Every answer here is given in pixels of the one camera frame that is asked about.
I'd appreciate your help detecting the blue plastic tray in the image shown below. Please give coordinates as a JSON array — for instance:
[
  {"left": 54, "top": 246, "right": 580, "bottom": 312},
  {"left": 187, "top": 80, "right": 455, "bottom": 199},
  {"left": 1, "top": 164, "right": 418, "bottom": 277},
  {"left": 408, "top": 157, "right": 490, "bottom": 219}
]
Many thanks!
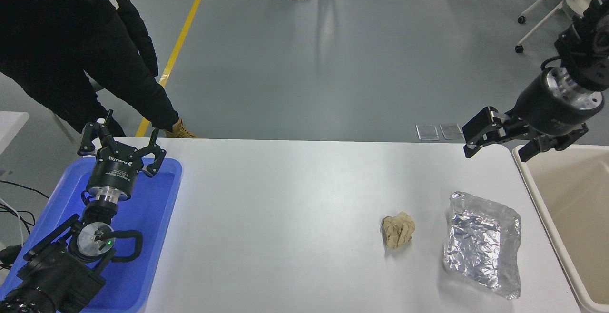
[{"left": 0, "top": 157, "right": 183, "bottom": 313}]

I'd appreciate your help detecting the white cable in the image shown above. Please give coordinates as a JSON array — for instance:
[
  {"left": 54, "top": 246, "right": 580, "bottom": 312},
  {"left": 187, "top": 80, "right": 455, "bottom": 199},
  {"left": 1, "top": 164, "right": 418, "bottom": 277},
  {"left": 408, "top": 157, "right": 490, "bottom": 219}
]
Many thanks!
[{"left": 0, "top": 198, "right": 25, "bottom": 248}]

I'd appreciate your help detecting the white wheeled chair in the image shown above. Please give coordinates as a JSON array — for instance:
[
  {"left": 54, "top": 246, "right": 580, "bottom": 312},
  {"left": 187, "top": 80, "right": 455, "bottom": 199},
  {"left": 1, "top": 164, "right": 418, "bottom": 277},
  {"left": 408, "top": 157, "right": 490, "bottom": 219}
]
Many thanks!
[{"left": 515, "top": 0, "right": 609, "bottom": 54}]

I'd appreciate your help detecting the white side table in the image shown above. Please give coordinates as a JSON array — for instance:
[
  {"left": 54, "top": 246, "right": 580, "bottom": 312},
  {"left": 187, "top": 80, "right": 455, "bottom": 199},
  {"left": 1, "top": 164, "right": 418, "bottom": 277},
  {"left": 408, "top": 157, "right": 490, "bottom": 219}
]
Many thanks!
[{"left": 0, "top": 112, "right": 29, "bottom": 155}]

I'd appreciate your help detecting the crumpled tan paper ball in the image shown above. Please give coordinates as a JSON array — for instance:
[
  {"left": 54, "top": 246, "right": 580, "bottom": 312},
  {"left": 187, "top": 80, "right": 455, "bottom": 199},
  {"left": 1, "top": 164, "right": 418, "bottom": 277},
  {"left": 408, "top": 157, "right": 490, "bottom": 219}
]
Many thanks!
[{"left": 381, "top": 212, "right": 415, "bottom": 250}]

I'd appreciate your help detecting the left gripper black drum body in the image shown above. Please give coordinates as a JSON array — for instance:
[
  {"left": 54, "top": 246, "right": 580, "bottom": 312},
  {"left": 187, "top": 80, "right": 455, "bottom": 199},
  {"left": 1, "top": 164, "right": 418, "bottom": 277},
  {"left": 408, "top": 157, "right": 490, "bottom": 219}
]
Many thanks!
[{"left": 86, "top": 144, "right": 144, "bottom": 195}]

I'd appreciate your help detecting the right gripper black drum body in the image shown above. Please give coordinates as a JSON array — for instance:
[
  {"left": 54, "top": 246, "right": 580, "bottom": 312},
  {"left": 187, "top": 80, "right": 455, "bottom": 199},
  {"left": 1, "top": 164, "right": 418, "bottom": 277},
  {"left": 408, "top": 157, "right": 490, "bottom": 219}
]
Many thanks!
[{"left": 510, "top": 72, "right": 593, "bottom": 137}]

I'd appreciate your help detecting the clear floor plate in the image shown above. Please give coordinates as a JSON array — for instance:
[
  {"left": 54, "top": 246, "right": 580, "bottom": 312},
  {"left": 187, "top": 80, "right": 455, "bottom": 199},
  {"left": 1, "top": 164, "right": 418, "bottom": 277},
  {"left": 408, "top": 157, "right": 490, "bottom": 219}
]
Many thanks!
[
  {"left": 440, "top": 123, "right": 465, "bottom": 140},
  {"left": 416, "top": 124, "right": 440, "bottom": 141}
]

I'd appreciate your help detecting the person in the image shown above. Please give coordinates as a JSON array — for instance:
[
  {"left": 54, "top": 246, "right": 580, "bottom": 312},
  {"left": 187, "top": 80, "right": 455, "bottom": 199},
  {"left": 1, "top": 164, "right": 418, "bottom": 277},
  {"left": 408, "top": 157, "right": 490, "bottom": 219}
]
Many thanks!
[{"left": 0, "top": 0, "right": 198, "bottom": 138}]

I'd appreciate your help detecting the black cable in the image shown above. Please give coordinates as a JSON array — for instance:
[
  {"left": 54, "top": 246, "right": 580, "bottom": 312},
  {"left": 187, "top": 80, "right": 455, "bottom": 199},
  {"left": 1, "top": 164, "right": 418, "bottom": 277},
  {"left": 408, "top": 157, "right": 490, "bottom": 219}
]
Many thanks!
[
  {"left": 0, "top": 180, "right": 50, "bottom": 200},
  {"left": 0, "top": 204, "right": 37, "bottom": 235}
]

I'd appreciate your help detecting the large pale bin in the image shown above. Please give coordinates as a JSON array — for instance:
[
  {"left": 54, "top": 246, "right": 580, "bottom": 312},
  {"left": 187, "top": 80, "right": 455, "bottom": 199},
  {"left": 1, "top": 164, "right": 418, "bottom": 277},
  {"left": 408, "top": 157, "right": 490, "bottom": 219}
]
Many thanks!
[{"left": 512, "top": 144, "right": 609, "bottom": 313}]

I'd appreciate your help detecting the silver foil plate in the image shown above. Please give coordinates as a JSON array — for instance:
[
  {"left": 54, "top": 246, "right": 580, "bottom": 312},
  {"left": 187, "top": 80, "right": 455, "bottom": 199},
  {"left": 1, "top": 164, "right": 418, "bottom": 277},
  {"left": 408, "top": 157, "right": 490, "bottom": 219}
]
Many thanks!
[{"left": 443, "top": 191, "right": 522, "bottom": 300}]

